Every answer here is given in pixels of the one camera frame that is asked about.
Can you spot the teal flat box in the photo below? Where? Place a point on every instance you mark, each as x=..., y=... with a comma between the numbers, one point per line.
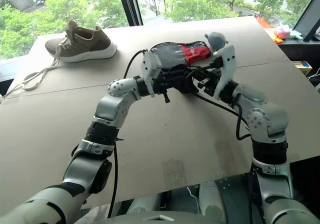
x=295, y=34

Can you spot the clear tape patch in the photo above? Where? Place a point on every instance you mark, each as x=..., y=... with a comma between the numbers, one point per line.
x=173, y=171

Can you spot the grey plush toy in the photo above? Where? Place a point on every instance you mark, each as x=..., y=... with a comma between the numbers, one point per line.
x=216, y=40

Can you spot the white rounded robot shell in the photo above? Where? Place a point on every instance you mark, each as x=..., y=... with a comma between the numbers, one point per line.
x=212, y=199
x=145, y=204

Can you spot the yellow box with blue item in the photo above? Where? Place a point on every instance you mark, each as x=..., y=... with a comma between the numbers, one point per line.
x=302, y=67

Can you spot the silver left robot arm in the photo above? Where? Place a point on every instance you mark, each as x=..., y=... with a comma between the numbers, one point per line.
x=112, y=109

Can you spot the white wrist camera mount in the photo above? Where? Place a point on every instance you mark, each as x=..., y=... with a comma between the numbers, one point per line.
x=150, y=69
x=227, y=66

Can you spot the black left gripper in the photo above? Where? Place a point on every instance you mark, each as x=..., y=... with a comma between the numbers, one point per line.
x=161, y=80

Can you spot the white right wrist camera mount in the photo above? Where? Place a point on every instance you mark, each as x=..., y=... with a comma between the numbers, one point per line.
x=227, y=66

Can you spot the dark monitor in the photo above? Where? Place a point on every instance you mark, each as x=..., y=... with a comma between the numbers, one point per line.
x=308, y=19

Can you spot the black side desk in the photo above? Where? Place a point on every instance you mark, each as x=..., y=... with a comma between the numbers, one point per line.
x=300, y=50

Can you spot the red and black racket cover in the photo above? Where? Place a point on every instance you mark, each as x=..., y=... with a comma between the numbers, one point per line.
x=192, y=52

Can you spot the pink paper box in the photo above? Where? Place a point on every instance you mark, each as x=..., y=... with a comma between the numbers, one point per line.
x=283, y=32

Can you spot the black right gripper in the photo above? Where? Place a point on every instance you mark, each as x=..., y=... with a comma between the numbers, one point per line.
x=212, y=84

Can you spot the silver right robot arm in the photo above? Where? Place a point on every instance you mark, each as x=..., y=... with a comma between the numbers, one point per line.
x=265, y=119

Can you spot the grey robot torso cover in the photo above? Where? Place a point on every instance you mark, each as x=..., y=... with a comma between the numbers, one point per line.
x=155, y=217

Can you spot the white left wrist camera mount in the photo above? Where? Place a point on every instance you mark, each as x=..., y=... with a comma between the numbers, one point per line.
x=150, y=69

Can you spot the black window frame post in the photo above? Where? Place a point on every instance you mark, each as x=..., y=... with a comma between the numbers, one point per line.
x=130, y=4

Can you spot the brown sneaker with white sole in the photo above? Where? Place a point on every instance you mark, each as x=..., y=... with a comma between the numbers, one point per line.
x=82, y=45

